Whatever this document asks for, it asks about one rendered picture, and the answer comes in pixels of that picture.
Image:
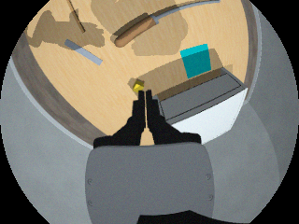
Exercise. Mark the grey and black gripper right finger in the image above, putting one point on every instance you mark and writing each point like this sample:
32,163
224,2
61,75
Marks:
162,132

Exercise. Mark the olive yellow block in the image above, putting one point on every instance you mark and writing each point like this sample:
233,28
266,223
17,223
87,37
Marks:
138,86

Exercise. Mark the small grey cabinet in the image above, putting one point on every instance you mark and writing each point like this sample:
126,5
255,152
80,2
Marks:
209,109

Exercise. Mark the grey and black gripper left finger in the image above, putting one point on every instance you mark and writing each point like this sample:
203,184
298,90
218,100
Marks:
131,131

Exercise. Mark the teal square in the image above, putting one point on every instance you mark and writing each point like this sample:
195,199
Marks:
196,60

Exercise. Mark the steel rod with brown wooden handle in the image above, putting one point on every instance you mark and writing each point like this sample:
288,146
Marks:
148,22

